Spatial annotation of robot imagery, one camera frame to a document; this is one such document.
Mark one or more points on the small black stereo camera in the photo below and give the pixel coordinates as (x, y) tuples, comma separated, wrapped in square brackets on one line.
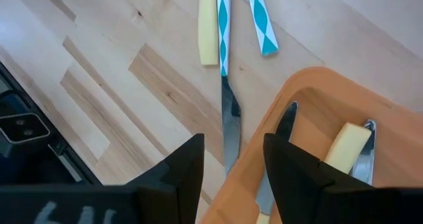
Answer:
[(23, 131)]

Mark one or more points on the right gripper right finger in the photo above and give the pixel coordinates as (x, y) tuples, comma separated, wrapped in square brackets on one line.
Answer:
[(294, 184)]

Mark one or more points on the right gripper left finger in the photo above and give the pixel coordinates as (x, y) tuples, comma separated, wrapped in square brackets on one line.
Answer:
[(178, 184)]

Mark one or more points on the orange plastic tray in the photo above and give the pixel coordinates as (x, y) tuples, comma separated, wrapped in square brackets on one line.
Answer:
[(390, 151)]

